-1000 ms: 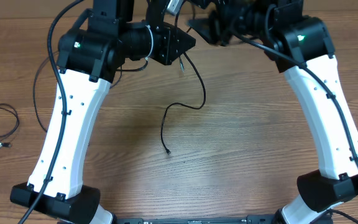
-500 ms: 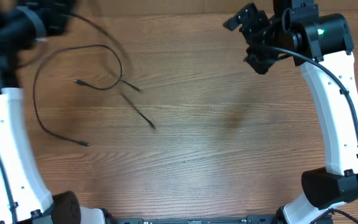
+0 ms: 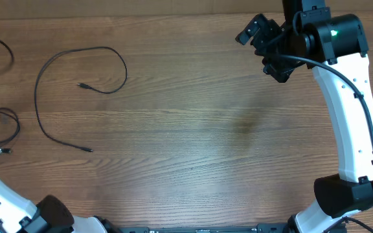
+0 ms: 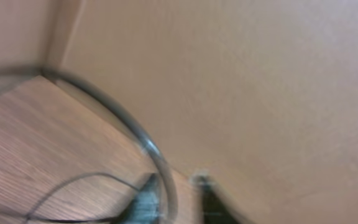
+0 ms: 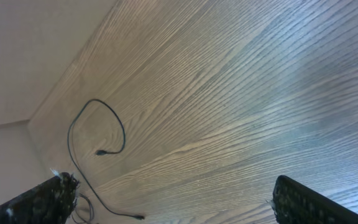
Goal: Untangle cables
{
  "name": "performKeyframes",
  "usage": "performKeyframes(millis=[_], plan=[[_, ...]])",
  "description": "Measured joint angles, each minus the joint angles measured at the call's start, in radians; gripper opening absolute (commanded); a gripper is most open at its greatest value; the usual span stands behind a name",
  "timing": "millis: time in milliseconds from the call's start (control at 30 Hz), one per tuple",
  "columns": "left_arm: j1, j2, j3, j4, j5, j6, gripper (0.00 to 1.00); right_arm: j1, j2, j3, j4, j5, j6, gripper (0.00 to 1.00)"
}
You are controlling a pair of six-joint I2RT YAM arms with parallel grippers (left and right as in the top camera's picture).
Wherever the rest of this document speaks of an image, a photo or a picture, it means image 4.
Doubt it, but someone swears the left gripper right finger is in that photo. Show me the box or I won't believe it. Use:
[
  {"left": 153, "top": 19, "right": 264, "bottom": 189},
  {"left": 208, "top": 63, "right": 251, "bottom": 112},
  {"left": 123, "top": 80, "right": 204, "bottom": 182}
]
[{"left": 193, "top": 175, "right": 240, "bottom": 224}]

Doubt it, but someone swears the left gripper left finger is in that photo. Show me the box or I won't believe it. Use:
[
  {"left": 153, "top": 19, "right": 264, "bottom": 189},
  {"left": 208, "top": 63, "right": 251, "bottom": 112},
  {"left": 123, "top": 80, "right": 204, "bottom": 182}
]
[{"left": 112, "top": 174, "right": 160, "bottom": 224}]

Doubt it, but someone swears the black cable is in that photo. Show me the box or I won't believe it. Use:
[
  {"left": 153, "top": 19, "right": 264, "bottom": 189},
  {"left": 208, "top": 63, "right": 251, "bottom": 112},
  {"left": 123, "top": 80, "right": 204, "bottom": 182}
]
[
  {"left": 23, "top": 172, "right": 142, "bottom": 224},
  {"left": 0, "top": 65, "right": 180, "bottom": 224}
]

